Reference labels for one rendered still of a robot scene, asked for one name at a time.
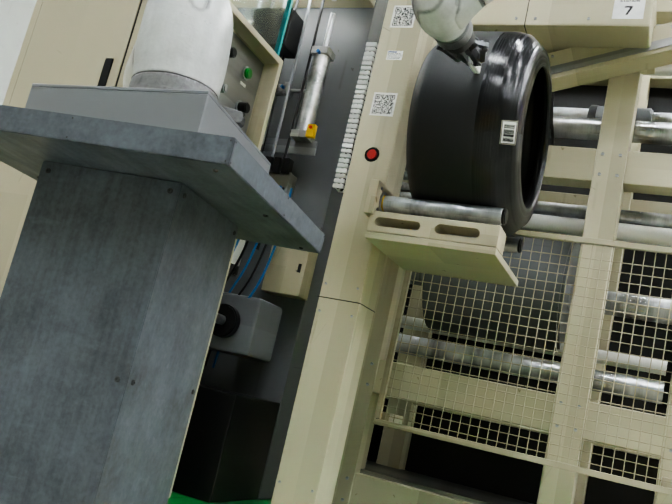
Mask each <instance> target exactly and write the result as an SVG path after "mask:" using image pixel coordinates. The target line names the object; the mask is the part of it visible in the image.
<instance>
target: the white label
mask: <svg viewBox="0 0 672 504"><path fill-rule="evenodd" d="M517 126H518V121H510V120H502V124H501V133H500V142H499V144H506V145H515V144H516V135H517Z"/></svg>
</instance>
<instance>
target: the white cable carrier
mask: <svg viewBox="0 0 672 504"><path fill-rule="evenodd" d="M377 48H378V45H377V42H367V43H366V48H365V51H366V52H364V56H363V61H362V66H361V70H362V71H360V73H359V74H360V75H359V77H358V79H359V80H358V81H357V84H358V85H356V89H357V90H355V94H357V95H354V99H353V102H352V103H353V104H352V106H351V108H352V109H351V111H350V113H352V114H350V115H349V118H351V119H348V124H347V128H348V129H346V133H347V134H346V133H345V136H344V137H345V138H344V140H343V142H344V143H343V144H342V149H341V152H342V153H341V154H340V157H341V158H339V163H338V165H337V167H338V168H337V169H336V172H337V173H336V175H335V177H336V178H335V179H334V182H335V183H333V188H335V189H336V190H337V191H338V192H340V193H344V189H345V184H346V180H347V176H348V172H349V167H350V163H351V159H352V154H353V150H354V146H355V142H356V137H357V133H358V129H359V125H360V120H361V116H362V112H363V107H364V103H365V99H366V95H367V90H368V86H369V82H370V78H371V73H372V69H373V68H372V67H373V65H374V61H375V56H376V52H377ZM349 123H350V124H349ZM351 138H352V139H351ZM350 143H351V144H350ZM349 148H350V149H349ZM347 158H348V159H347Z"/></svg>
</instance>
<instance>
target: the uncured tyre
mask: <svg viewBox="0 0 672 504"><path fill-rule="evenodd" d="M473 32H474V35H475V36H476V37H477V38H478V39H479V41H481V40H485V39H489V47H488V51H487V52H486V57H485V62H484V63H482V64H481V69H480V73H479V74H477V73H476V74H474V72H473V71H472V69H471V68H470V66H467V65H466V64H465V63H463V62H462V61H460V62H455V61H454V60H453V59H451V58H450V57H449V56H447V55H446V54H445V53H443V52H442V51H439V50H437V49H436V47H437V45H436V46H435V47H434V48H433V49H432V50H431V51H430V52H429V53H428V55H427V56H426V58H425V60H424V61H423V64H422V66H421V68H420V71H419V73H418V76H417V79H416V83H415V86H414V90H413V95H412V99H411V105H410V111H409V118H408V127H407V143H406V161H407V175H408V183H409V188H410V193H411V196H412V198H415V199H424V200H433V201H443V202H452V203H461V204H470V205H480V206H489V207H498V208H506V209H507V210H508V220H507V223H506V224H505V225H500V226H501V227H502V229H503V231H504V232H505V234H506V236H511V235H512V234H514V233H515V232H517V231H518V230H520V229H521V228H522V227H524V226H525V225H526V224H527V223H528V222H529V220H530V219H531V217H532V215H533V212H534V210H535V207H536V204H537V201H538V197H539V193H540V189H541V185H542V181H543V176H544V171H545V166H546V160H547V154H548V147H549V139H550V129H551V114H552V77H551V66H550V60H549V56H548V53H547V51H546V49H545V48H544V47H543V46H542V45H541V44H540V43H539V42H538V41H537V40H536V39H535V38H534V37H533V36H532V35H529V34H526V33H523V32H516V31H473ZM502 120H510V121H518V126H517V135H516V144H515V145H506V144H499V142H500V133H501V124H502Z"/></svg>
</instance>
